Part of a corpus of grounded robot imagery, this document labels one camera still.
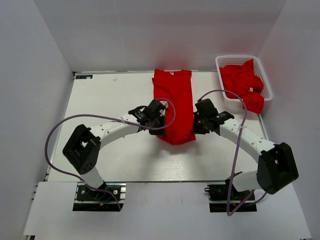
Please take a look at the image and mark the blue table label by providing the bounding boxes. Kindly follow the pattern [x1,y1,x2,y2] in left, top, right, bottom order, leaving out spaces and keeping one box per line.
[75,75,93,80]

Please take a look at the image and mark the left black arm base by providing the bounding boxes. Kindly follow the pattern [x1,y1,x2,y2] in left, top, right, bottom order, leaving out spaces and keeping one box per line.
[72,183,126,212]

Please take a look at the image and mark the white plastic basket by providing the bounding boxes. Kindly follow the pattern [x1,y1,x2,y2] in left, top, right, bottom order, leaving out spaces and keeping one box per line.
[215,54,273,102]

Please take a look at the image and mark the red t shirts in basket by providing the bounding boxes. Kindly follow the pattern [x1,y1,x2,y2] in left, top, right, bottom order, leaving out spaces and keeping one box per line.
[219,59,265,114]

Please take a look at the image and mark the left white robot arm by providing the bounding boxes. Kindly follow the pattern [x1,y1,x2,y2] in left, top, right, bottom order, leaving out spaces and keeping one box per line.
[62,99,168,200]

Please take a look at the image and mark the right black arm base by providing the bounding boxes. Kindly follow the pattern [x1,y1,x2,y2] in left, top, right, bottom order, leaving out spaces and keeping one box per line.
[204,181,257,213]

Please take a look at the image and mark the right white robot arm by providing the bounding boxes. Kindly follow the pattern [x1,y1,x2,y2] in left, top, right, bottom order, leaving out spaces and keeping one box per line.
[193,99,299,200]

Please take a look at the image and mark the red t shirt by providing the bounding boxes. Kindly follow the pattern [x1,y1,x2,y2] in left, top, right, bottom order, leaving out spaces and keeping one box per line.
[152,69,196,145]

